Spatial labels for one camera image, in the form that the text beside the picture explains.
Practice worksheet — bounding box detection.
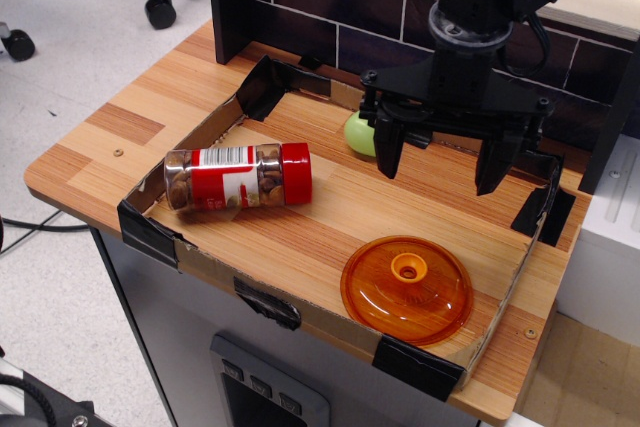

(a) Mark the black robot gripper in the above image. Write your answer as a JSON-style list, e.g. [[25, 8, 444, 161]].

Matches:
[[360, 56, 554, 196]]

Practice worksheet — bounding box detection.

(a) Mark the red-capped basil spice bottle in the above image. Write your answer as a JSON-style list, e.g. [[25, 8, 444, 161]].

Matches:
[[164, 143, 313, 211]]

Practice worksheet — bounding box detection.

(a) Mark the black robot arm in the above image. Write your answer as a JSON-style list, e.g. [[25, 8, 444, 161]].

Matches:
[[360, 0, 557, 195]]

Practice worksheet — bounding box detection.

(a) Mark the cardboard fence with black tape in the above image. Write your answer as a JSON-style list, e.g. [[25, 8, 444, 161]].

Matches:
[[116, 52, 591, 419]]

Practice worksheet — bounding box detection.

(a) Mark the green plastic pear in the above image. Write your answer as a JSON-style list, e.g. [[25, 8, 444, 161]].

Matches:
[[343, 113, 376, 157]]

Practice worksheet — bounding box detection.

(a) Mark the orange translucent plastic lid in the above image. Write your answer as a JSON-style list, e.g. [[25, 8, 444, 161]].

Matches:
[[340, 236, 474, 346]]

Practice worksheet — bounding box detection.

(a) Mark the dark brick-pattern back panel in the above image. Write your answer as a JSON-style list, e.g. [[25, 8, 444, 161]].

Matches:
[[206, 0, 640, 195]]

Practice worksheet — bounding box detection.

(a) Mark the white side cabinet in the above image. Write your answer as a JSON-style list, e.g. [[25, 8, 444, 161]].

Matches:
[[557, 135, 639, 346]]

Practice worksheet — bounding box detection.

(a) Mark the grey control panel with buttons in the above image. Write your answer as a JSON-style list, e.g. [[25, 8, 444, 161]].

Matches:
[[210, 334, 331, 427]]

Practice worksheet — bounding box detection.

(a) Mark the black floor cable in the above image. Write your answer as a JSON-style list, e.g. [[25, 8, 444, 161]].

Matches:
[[0, 210, 91, 254]]

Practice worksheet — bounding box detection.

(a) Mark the black metal bracket corner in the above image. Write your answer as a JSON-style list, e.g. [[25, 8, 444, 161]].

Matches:
[[1, 359, 112, 427]]

